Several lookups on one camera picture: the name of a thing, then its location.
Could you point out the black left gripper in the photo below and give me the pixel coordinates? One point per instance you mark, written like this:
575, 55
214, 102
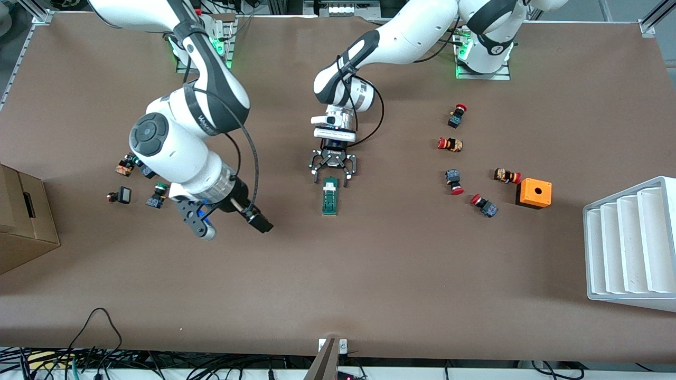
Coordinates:
333, 157

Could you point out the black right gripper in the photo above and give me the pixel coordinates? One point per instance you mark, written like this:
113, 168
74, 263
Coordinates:
236, 200

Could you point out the green load switch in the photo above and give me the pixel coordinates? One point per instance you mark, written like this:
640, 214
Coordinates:
330, 199

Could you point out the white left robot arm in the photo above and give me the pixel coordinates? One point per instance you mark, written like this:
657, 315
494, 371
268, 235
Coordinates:
412, 37

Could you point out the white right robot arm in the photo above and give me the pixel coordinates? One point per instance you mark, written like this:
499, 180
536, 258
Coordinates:
174, 142

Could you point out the green pushbutton blue block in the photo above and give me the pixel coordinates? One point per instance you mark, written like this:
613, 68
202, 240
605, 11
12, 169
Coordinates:
148, 172
157, 196

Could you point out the red emergency button orange block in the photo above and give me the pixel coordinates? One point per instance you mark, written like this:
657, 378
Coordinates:
450, 144
507, 176

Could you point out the red emergency button blue block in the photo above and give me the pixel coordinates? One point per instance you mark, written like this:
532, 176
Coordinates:
453, 180
485, 206

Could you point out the red emergency button black block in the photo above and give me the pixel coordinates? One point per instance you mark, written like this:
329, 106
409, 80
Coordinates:
457, 116

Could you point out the black rectangular pushbutton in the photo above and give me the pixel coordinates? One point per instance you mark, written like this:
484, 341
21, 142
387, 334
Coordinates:
122, 196

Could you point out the white power strip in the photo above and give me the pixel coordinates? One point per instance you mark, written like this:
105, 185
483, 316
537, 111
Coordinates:
346, 9

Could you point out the brown cardboard box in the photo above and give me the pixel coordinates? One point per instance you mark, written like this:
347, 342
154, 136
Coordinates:
24, 227

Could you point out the aluminium table edge profile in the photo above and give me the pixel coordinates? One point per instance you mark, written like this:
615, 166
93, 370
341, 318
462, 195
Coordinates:
21, 58

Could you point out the white slotted tray rack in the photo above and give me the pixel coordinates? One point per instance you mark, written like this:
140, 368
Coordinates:
631, 248

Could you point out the white mounting bracket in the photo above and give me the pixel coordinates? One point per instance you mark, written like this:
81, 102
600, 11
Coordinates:
343, 345

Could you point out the grey camera mounting bar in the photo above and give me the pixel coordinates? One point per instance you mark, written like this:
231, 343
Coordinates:
323, 364

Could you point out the aluminium arm base plate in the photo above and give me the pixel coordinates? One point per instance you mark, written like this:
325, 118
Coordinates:
229, 42
504, 74

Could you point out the orange button enclosure box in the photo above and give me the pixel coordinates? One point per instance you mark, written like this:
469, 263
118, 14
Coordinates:
534, 194

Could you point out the aluminium corner bracket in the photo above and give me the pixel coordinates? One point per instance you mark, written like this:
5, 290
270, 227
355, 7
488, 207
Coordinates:
647, 27

